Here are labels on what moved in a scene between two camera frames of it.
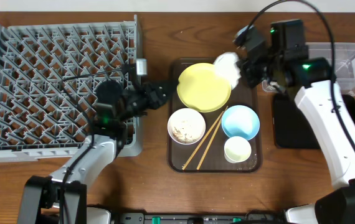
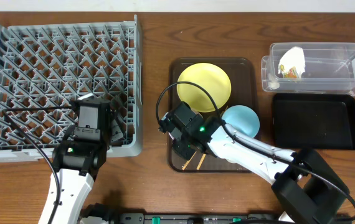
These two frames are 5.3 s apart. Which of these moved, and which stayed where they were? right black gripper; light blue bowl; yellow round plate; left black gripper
Moved: left black gripper; right black gripper
Stayed: yellow round plate; light blue bowl
